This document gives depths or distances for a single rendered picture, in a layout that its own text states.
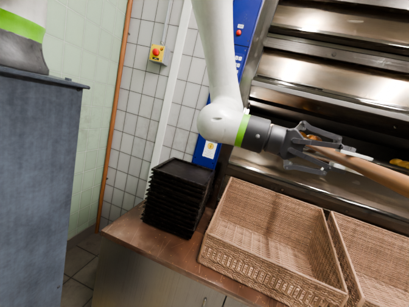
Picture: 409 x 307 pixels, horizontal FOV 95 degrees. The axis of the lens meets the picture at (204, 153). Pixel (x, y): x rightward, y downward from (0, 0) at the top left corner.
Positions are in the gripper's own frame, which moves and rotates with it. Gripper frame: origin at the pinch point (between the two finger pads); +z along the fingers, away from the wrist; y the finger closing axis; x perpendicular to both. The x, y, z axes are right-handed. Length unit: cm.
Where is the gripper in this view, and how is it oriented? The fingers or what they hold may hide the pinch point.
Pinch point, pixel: (350, 161)
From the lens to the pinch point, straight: 57.9
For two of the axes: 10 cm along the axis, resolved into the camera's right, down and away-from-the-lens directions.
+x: -2.6, 1.6, -9.5
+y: -2.6, 9.4, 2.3
